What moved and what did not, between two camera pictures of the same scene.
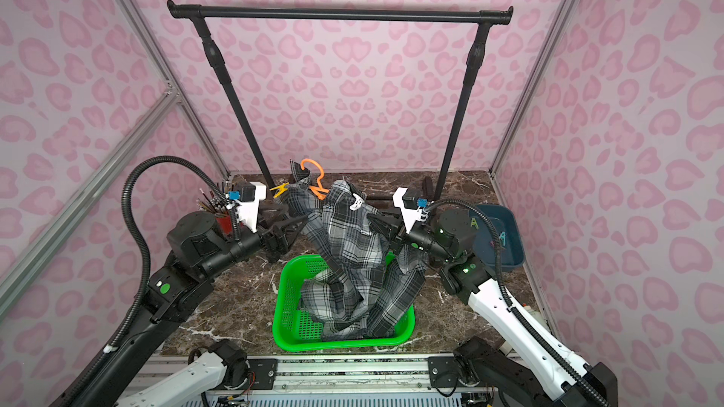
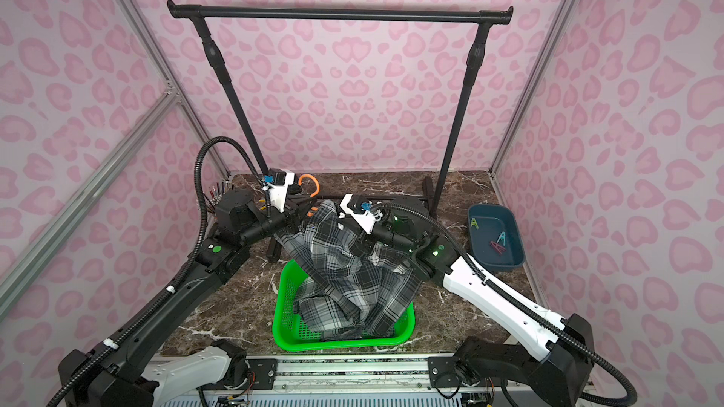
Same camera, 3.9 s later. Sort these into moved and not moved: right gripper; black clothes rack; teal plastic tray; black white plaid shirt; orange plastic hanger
Moved: black white plaid shirt; orange plastic hanger; right gripper
Not moved: teal plastic tray; black clothes rack
